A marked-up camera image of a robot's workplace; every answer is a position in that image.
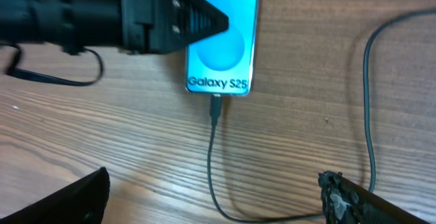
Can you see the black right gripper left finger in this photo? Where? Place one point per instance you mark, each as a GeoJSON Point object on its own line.
{"type": "Point", "coordinates": [82, 202]}

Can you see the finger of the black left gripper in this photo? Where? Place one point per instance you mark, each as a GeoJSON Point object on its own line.
{"type": "Point", "coordinates": [188, 21]}

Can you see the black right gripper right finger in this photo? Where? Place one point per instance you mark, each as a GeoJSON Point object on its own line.
{"type": "Point", "coordinates": [344, 202]}

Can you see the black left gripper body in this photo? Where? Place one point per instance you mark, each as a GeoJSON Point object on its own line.
{"type": "Point", "coordinates": [148, 26]}

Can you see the blue Galaxy smartphone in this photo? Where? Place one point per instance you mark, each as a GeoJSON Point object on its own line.
{"type": "Point", "coordinates": [223, 64]}

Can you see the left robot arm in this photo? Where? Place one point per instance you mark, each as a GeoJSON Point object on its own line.
{"type": "Point", "coordinates": [70, 24]}

